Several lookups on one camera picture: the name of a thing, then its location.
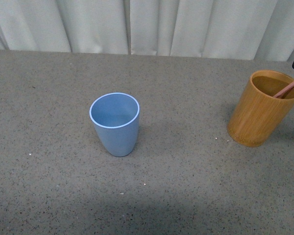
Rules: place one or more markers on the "pink chopstick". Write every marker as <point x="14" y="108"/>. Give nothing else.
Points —
<point x="284" y="90"/>

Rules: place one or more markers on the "bamboo chopstick holder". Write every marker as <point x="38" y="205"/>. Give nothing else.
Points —
<point x="258" y="112"/>

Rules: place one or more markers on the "light blue plastic cup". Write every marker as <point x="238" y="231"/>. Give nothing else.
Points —
<point x="116" y="121"/>

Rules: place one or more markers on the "white pleated curtain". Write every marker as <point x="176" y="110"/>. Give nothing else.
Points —
<point x="232" y="29"/>

